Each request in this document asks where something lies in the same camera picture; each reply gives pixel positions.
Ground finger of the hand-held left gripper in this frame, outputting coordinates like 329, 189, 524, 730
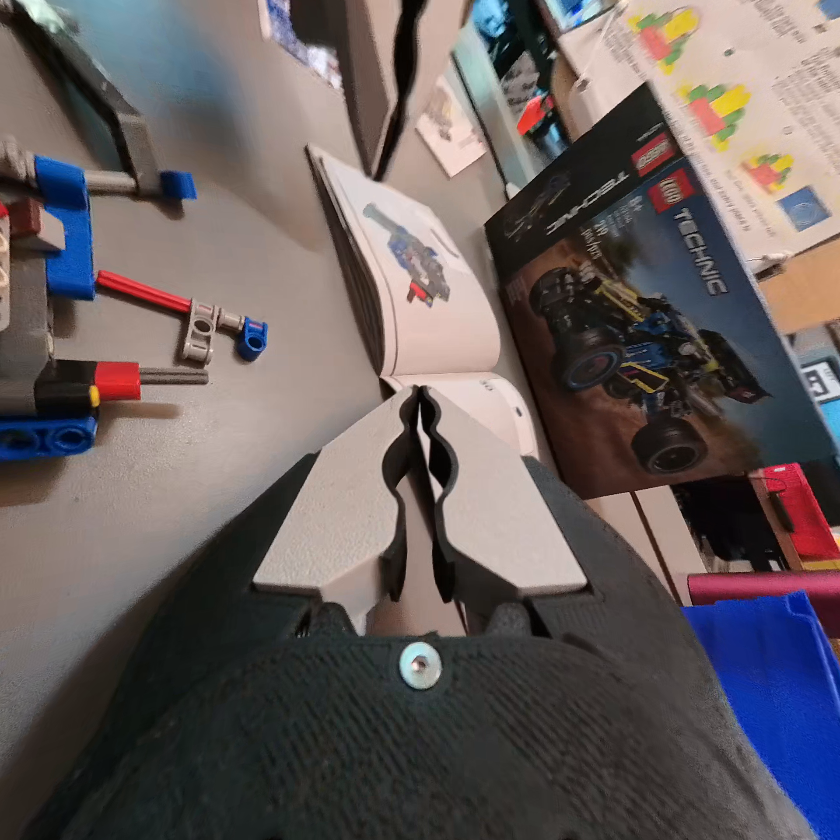
374, 0, 473, 181
340, 0, 412, 179

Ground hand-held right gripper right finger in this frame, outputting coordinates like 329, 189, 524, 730
420, 386, 588, 636

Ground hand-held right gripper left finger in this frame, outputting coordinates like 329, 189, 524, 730
252, 386, 421, 636

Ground lego instruction booklet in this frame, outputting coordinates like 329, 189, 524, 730
305, 144, 540, 460

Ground dark grey lego L beam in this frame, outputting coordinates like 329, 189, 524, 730
10, 0, 198, 201

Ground red lego axle with connectors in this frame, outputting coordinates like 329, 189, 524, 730
96, 269, 269, 366

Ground partly built lego vehicle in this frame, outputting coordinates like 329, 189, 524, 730
0, 138, 211, 462

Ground lego sticker sheet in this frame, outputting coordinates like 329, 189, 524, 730
258, 0, 343, 91

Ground small lego leaflet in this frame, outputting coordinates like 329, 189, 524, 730
415, 73, 488, 179

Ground lego set box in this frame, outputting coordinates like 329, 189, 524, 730
484, 82, 840, 501

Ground maroon tube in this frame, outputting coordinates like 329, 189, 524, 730
686, 570, 840, 608

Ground red box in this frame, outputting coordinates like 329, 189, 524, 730
748, 462, 840, 572

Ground blue plastic bin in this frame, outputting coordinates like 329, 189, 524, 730
681, 589, 840, 840

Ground white printed brick poster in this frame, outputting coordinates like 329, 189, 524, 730
558, 0, 840, 263

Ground cardboard box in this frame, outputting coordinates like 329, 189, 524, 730
755, 236, 840, 336

